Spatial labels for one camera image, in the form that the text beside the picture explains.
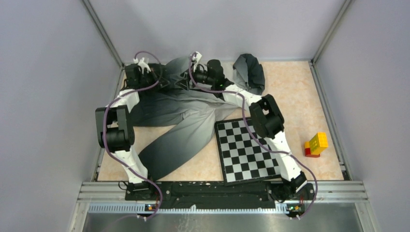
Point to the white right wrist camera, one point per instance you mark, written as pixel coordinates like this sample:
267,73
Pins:
197,56

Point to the black white checkerboard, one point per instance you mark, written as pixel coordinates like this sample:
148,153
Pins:
242,159

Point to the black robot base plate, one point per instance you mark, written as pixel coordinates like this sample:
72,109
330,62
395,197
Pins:
216,195

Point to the yellow toy brick block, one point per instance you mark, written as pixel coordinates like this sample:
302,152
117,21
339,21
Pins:
318,144

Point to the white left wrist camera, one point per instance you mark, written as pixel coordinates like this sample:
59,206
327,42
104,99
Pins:
143,63

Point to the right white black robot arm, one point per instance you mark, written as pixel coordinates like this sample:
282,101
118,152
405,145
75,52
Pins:
267,120

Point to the grey gradient zip jacket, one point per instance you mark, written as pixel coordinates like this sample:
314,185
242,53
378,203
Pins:
190,114

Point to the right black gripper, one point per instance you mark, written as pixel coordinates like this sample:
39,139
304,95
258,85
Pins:
184,83

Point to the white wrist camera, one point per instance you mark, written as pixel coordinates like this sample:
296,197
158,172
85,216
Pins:
197,56
143,63

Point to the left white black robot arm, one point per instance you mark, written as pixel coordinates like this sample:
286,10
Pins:
116,133

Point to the aluminium frame rail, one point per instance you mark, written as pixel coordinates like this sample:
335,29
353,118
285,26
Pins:
109,197

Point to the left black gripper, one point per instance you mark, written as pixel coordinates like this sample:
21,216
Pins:
163,81

